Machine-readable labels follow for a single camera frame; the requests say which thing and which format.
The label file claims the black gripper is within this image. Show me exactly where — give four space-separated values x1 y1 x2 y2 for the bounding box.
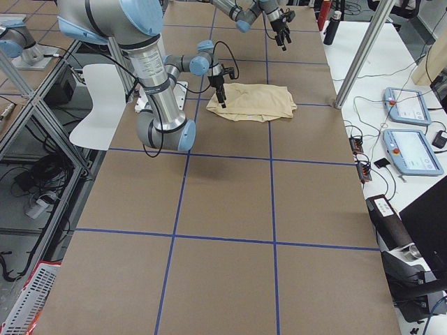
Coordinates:
208 74 226 108
271 17 291 51

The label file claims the beige long sleeve shirt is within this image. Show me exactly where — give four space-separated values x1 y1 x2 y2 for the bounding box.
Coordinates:
206 83 298 122

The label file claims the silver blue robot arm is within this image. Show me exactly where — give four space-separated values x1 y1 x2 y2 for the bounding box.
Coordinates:
208 0 295 51
57 1 234 151

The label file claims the red cylinder bottle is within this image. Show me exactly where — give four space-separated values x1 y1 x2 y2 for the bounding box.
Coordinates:
317 0 332 31

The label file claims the black water bottle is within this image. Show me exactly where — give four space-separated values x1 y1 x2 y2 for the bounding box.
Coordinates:
323 10 342 45

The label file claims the orange circuit board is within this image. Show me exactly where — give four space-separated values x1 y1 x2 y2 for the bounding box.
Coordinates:
349 137 364 154

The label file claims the upper teach pendant tablet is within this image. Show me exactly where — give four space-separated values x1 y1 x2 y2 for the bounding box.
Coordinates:
383 87 432 126

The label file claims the teach pendant tablet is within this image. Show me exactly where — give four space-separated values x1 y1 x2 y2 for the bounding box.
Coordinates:
382 129 444 177
383 87 432 126

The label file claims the lower teach pendant tablet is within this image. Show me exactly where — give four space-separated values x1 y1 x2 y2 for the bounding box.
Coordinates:
382 129 444 177

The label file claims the black brown cylinder device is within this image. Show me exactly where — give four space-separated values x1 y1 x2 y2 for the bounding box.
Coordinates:
365 195 422 261

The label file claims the black monitor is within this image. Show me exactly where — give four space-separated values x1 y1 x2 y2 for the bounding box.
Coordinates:
400 178 446 278

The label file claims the white perforated basket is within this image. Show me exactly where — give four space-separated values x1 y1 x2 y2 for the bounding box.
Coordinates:
1 261 61 334

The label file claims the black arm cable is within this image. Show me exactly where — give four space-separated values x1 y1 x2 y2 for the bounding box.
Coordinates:
142 40 241 158

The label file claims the aluminium frame post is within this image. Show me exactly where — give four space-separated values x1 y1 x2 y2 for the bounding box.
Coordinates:
334 0 395 109

